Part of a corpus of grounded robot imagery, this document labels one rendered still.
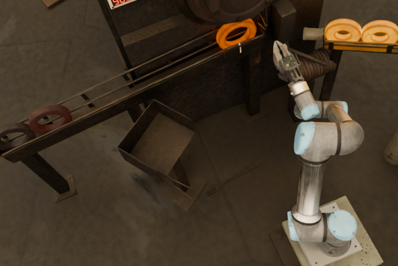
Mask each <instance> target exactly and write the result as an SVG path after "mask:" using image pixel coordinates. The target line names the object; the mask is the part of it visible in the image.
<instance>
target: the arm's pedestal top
mask: <svg viewBox="0 0 398 266"><path fill-rule="evenodd" d="M334 202H336V204H337V205H338V207H339V209H340V210H345V211H347V212H349V213H350V214H351V215H353V217H354V218H355V220H356V223H357V231H356V233H355V237H356V239H357V241H358V243H359V244H360V246H361V248H362V250H361V251H359V252H357V253H355V254H353V255H350V256H348V257H346V258H344V259H341V260H339V261H337V262H334V263H332V264H329V265H327V266H378V265H380V264H382V263H383V260H382V258H381V256H380V254H379V253H378V251H377V250H376V248H375V246H374V244H373V242H372V241H371V239H370V237H369V235H368V234H367V232H366V230H365V229H364V227H363V225H362V223H361V222H360V220H359V218H358V216H357V214H356V213H355V211H354V209H353V208H352V206H351V204H350V202H349V201H348V199H347V197H346V196H343V197H341V198H339V199H336V200H334V201H331V202H329V203H327V204H324V205H322V206H320V207H319V208H321V207H324V206H327V205H328V204H331V203H334ZM282 226H283V228H284V230H285V232H286V235H287V237H288V239H289V241H290V243H291V245H292V247H293V249H294V251H295V253H296V255H297V258H298V260H299V261H300V264H301V266H310V265H309V263H308V261H307V259H306V257H305V255H304V253H303V251H302V249H301V247H300V245H299V243H298V241H293V240H291V239H290V234H289V227H288V220H286V221H284V222H282Z"/></svg>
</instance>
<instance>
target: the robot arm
mask: <svg viewBox="0 0 398 266"><path fill-rule="evenodd" d="M278 47H279V48H280V51H281V52H282V54H283V57H282V55H281V54H280V53H279V49H278ZM297 60H298V61H297ZM273 61H274V65H275V67H276V68H277V70H279V71H280V73H278V77H279V78H280V79H282V80H284V81H286V82H288V83H289V82H290V83H289V84H288V87H289V88H290V92H291V93H290V95H292V96H293V98H294V100H295V102H296V105H295V107H294V113H295V115H296V117H298V118H300V119H304V120H309V119H311V118H328V119H329V121H330V123H324V122H313V121H311V122H302V123H300V124H299V125H298V127H297V130H296V134H295V138H294V152H295V153H296V154H297V155H298V158H299V159H300V160H301V166H300V177H299V183H298V194H297V204H296V205H295V206H294V207H293V209H292V211H288V213H287V214H288V227H289V234H290V239H291V240H293V241H299V242H301V241H305V242H315V243H316V245H317V247H318V248H319V250H320V251H321V252H322V253H324V254H325V255H327V256H329V257H340V256H343V255H344V254H346V253H347V252H348V250H349V249H350V247H351V242H352V238H353V237H354V236H355V233H356V231H357V223H356V220H355V218H354V217H353V215H351V214H350V213H349V212H347V211H345V210H335V211H333V212H331V213H322V212H321V210H320V208H319V202H320V194H321V189H322V181H323V172H324V167H325V164H326V163H327V162H329V160H330V156H331V155H347V154H349V153H352V152H353V151H355V150H357V149H358V148H359V147H360V146H361V144H362V141H363V140H364V131H363V129H362V127H361V126H360V125H359V124H358V123H357V122H356V121H353V120H352V119H351V118H350V116H349V115H348V106H347V103H346V102H343V101H315V100H314V98H313V96H312V93H311V92H310V89H309V87H308V85H307V82H306V81H304V78H303V77H302V75H301V73H300V71H299V66H300V65H301V63H300V61H299V59H298V57H297V55H296V54H294V55H293V54H292V53H291V52H289V51H288V50H287V45H286V44H282V43H280V42H279V41H277V40H276V41H274V46H273Z"/></svg>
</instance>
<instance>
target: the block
mask: <svg viewBox="0 0 398 266"><path fill-rule="evenodd" d="M296 13H297V12H296V10H295V8H294V7H293V5H292V4H291V2H290V1H289V0H277V1H275V2H273V3H272V13H271V37H272V39H273V40H274V41H276V40H277V41H279V42H280V43H282V44H285V42H286V41H289V45H291V44H293V40H294V29H295V23H296Z"/></svg>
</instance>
